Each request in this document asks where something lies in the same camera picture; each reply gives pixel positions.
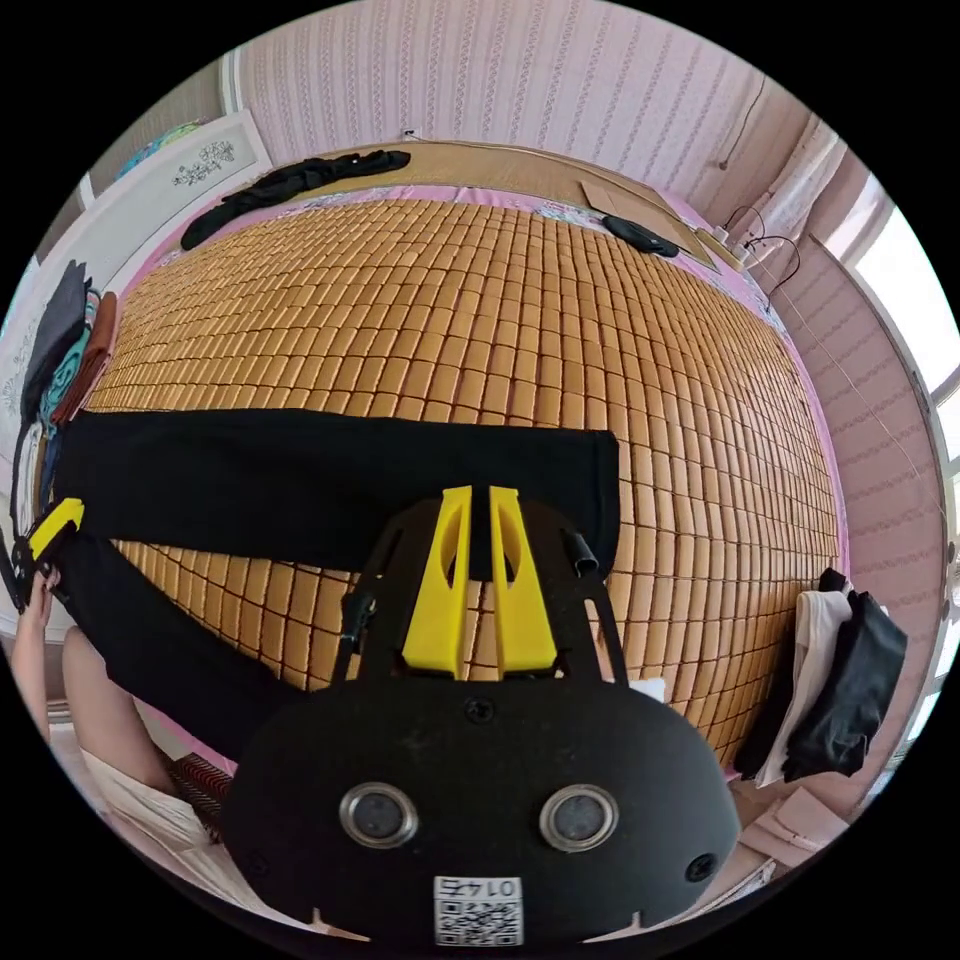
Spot white power strip with cables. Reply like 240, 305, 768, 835
693, 203, 804, 290

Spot flat cardboard sheet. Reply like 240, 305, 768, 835
578, 178, 715, 265

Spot black long pants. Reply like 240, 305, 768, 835
43, 408, 623, 760

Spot person's left hand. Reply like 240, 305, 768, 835
14, 563, 63, 628

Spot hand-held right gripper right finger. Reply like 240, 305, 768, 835
488, 485, 559, 683

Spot crumpled black garment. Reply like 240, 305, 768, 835
179, 149, 413, 253

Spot flat black oval pad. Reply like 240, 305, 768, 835
602, 214, 681, 259

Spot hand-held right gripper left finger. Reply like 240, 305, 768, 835
401, 485, 475, 681

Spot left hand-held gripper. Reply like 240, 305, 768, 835
0, 496, 86, 610

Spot white panel with floral print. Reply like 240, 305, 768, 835
74, 108, 270, 301

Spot black and white clothes pile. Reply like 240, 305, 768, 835
732, 566, 910, 790

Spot pile of clothes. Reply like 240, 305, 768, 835
16, 258, 121, 530

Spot person's body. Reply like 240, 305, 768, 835
47, 625, 243, 905

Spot bed with woven mat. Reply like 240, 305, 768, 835
74, 140, 853, 778

